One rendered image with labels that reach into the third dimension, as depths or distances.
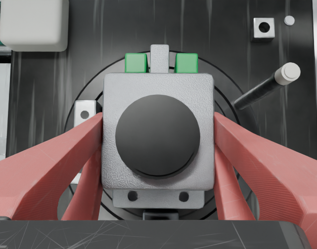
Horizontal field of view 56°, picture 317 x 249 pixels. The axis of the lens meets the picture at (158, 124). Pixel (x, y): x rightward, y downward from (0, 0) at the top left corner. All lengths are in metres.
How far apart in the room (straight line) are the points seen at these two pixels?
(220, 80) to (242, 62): 0.03
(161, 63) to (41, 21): 0.11
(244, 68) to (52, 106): 0.15
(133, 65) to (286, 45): 0.14
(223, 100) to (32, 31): 0.15
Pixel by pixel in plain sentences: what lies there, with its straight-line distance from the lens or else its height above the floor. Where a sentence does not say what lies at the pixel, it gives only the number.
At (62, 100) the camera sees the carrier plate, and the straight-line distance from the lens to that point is 0.25.
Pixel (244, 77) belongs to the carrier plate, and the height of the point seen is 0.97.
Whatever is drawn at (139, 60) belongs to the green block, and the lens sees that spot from 0.17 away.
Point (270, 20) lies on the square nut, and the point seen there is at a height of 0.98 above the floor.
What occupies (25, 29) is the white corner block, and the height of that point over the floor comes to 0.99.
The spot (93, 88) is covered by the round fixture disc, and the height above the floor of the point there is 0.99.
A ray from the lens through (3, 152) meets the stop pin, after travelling 0.26.
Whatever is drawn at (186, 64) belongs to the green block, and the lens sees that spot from 0.17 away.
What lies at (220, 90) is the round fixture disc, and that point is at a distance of 0.22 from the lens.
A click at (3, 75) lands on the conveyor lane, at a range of 0.33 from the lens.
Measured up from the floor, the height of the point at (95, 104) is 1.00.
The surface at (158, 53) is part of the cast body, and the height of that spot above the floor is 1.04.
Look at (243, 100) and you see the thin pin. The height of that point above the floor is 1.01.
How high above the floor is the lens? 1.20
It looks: 84 degrees down
